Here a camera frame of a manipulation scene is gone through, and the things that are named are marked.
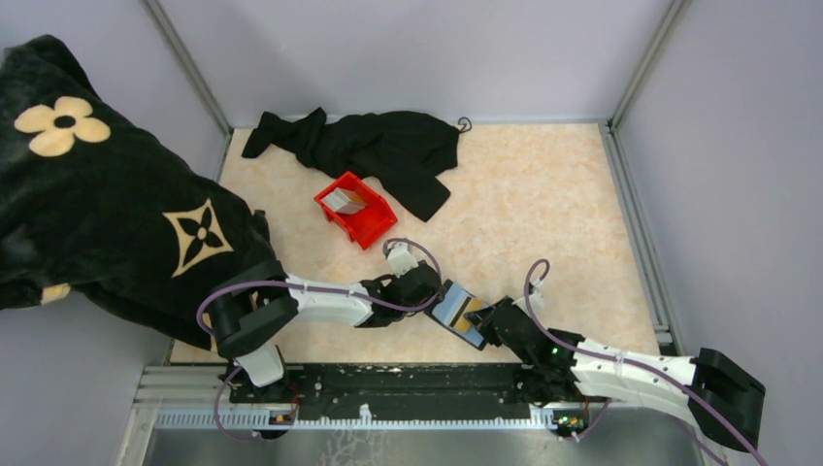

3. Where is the gold credit card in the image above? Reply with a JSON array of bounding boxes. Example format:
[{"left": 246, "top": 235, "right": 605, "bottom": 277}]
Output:
[{"left": 448, "top": 297, "right": 487, "bottom": 334}]

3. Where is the black leather card holder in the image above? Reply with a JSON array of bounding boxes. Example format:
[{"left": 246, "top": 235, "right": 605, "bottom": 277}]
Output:
[{"left": 425, "top": 280, "right": 487, "bottom": 350}]

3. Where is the red plastic bin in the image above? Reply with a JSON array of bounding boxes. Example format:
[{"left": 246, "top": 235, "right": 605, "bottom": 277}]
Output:
[{"left": 313, "top": 171, "right": 398, "bottom": 250}]

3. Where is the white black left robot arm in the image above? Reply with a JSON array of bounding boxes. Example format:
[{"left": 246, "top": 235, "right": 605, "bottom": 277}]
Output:
[{"left": 196, "top": 259, "right": 443, "bottom": 402}]

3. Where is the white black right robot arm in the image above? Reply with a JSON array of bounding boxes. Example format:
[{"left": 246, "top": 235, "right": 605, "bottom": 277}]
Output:
[{"left": 458, "top": 298, "right": 766, "bottom": 453}]

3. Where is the stack of silver cards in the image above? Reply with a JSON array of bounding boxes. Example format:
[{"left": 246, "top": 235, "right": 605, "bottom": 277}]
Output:
[{"left": 320, "top": 187, "right": 368, "bottom": 216}]

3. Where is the black cloth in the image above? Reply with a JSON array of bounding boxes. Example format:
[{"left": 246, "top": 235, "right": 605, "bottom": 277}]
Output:
[{"left": 242, "top": 108, "right": 472, "bottom": 222}]

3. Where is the black floral blanket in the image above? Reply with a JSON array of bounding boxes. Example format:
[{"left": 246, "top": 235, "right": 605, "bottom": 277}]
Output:
[{"left": 1, "top": 35, "right": 275, "bottom": 350}]

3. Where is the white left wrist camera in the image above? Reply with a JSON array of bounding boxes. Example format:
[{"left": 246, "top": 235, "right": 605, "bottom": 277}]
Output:
[{"left": 385, "top": 242, "right": 418, "bottom": 277}]

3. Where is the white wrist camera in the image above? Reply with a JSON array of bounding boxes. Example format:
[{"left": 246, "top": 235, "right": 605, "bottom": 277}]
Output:
[
  {"left": 515, "top": 283, "right": 545, "bottom": 316},
  {"left": 385, "top": 242, "right": 418, "bottom": 277}
]

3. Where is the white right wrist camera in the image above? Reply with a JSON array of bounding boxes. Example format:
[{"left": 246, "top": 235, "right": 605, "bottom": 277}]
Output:
[{"left": 515, "top": 283, "right": 545, "bottom": 316}]

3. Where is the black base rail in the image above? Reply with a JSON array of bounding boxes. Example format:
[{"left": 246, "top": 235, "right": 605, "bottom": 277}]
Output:
[{"left": 218, "top": 361, "right": 610, "bottom": 422}]

